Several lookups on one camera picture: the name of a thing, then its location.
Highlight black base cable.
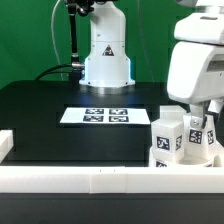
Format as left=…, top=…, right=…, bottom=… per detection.
left=34, top=64, right=74, bottom=82

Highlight white marker sheet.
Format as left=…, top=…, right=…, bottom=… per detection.
left=60, top=107, right=150, bottom=125

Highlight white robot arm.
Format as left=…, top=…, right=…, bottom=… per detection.
left=80, top=0, right=224, bottom=128

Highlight white left fence bar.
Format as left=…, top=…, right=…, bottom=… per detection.
left=0, top=130, right=14, bottom=163

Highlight grey hanging cable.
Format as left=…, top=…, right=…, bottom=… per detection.
left=50, top=0, right=65, bottom=81

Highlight white round stool seat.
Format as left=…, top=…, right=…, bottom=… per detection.
left=149, top=147, right=214, bottom=167

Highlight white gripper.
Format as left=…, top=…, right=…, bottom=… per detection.
left=167, top=13, right=224, bottom=129

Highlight white front fence bar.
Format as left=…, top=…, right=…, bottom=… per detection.
left=0, top=166, right=224, bottom=194

